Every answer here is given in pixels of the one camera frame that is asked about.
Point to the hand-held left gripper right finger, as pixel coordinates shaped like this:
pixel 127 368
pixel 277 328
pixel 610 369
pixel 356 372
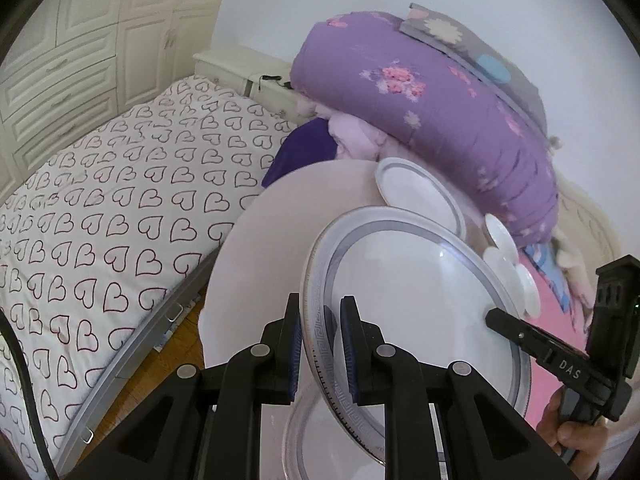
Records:
pixel 347 355

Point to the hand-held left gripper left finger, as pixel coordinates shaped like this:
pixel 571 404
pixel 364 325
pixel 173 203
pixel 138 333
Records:
pixel 296 350

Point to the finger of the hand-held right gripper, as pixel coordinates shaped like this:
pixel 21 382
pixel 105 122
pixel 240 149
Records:
pixel 530 342

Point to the large grey-rimmed patterned plate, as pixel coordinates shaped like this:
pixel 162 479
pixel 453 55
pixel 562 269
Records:
pixel 425 310

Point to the person's right forearm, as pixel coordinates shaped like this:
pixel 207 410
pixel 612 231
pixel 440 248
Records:
pixel 622 445

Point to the person's right hand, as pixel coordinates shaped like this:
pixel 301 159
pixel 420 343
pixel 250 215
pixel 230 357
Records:
pixel 575 447

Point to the pink blanket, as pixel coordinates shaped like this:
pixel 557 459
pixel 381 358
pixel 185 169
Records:
pixel 545 312

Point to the white bowl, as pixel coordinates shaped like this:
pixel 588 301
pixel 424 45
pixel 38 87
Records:
pixel 520 285
pixel 500 237

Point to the blue print cloth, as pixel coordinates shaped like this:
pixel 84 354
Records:
pixel 547 260

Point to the round pink printed table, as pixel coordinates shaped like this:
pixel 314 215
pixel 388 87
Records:
pixel 260 270

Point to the cream headboard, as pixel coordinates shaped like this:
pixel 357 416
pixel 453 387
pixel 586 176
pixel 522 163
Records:
pixel 590 220

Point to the small grey-rimmed plate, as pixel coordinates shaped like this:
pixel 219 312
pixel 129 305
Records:
pixel 415 192

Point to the dark purple cloth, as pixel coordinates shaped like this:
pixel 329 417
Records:
pixel 305 150

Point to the light pink cloth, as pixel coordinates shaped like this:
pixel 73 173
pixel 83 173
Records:
pixel 355 135

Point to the heart print mattress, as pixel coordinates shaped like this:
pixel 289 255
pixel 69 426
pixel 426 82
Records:
pixel 100 220

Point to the purple floral quilt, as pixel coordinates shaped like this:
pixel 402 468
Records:
pixel 425 110

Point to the cream nightstand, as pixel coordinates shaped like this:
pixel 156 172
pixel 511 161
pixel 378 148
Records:
pixel 225 65

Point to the grey flower print pillow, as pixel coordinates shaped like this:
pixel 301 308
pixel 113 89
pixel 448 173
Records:
pixel 450 30

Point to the cream panelled wardrobe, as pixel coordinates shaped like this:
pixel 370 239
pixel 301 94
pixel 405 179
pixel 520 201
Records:
pixel 75 60

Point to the grey bed frame rail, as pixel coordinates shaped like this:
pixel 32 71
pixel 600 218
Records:
pixel 130 345

